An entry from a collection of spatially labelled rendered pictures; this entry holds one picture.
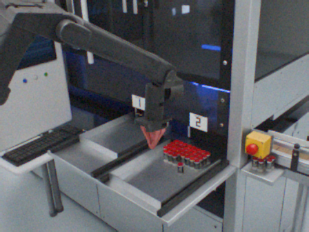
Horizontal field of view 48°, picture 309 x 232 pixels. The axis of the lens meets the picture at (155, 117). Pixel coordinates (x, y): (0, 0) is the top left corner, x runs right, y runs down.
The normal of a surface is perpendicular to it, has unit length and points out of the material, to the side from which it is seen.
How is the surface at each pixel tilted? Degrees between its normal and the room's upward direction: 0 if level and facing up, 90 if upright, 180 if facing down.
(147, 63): 101
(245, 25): 90
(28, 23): 106
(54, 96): 90
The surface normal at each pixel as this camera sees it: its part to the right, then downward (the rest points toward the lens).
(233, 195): -0.68, 0.33
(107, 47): 0.69, 0.48
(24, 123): 0.78, 0.23
